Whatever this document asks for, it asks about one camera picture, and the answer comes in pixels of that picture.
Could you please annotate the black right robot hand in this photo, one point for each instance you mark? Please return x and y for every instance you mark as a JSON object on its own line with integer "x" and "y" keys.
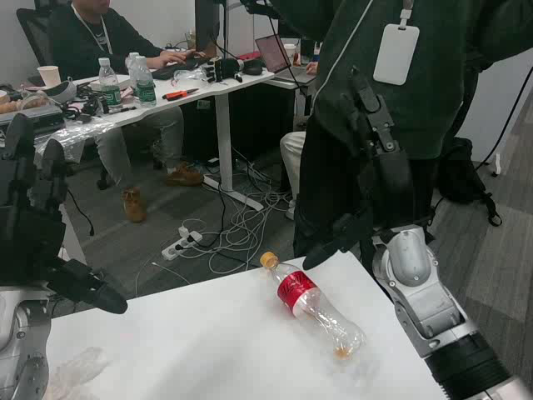
{"x": 389, "y": 187}

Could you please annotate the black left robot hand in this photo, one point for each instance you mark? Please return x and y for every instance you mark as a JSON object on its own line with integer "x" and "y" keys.
{"x": 25, "y": 237}

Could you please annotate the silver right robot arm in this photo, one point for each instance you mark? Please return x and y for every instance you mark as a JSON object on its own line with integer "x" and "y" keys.
{"x": 420, "y": 291}

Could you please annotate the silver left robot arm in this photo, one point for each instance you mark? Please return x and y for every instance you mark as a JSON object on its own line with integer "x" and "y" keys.
{"x": 21, "y": 354}

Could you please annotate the black backpack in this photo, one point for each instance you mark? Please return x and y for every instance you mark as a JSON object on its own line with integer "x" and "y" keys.
{"x": 458, "y": 175}

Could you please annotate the standing person in green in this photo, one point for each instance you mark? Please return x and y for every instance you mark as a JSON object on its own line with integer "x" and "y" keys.
{"x": 441, "y": 121}

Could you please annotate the seated person white trousers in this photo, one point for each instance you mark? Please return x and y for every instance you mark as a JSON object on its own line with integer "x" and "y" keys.
{"x": 291, "y": 154}

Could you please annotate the clear plastic sheet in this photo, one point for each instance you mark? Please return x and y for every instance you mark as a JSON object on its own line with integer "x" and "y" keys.
{"x": 71, "y": 135}

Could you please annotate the grey stacked boxes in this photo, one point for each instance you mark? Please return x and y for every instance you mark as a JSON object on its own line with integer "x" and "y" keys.
{"x": 29, "y": 118}

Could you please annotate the white id badge holder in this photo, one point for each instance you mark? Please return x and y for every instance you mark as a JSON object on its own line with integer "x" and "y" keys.
{"x": 395, "y": 54}

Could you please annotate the red label plastic bottle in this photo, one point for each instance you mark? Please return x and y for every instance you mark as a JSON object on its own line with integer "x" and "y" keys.
{"x": 297, "y": 291}

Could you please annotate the translucent white plastic wrapper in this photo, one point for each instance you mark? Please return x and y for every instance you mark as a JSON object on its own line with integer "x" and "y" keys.
{"x": 75, "y": 375}

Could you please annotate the white vr headset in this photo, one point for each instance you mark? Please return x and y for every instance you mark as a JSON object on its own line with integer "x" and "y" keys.
{"x": 60, "y": 91}

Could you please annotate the white power strip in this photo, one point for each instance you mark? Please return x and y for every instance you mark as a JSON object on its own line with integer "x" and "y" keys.
{"x": 183, "y": 243}

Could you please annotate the white paper cup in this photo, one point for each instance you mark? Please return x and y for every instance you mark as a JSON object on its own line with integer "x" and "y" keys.
{"x": 49, "y": 77}

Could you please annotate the open grey laptop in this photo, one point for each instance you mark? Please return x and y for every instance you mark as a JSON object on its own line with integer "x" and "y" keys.
{"x": 275, "y": 54}

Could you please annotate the white office desk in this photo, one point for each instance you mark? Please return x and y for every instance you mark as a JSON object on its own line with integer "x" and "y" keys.
{"x": 216, "y": 89}

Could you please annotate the seated person black sweater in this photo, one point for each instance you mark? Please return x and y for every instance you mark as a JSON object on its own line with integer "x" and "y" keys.
{"x": 83, "y": 41}

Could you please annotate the black office chair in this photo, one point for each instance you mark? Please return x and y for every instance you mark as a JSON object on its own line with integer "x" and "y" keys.
{"x": 35, "y": 33}

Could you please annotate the black spare robot hand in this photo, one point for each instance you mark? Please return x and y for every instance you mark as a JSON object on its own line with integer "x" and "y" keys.
{"x": 222, "y": 68}

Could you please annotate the black keyboard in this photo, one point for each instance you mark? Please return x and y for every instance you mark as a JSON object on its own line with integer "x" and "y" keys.
{"x": 177, "y": 68}

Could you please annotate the black computer monitor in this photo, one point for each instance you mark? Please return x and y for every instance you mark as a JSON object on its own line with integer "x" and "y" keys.
{"x": 206, "y": 25}

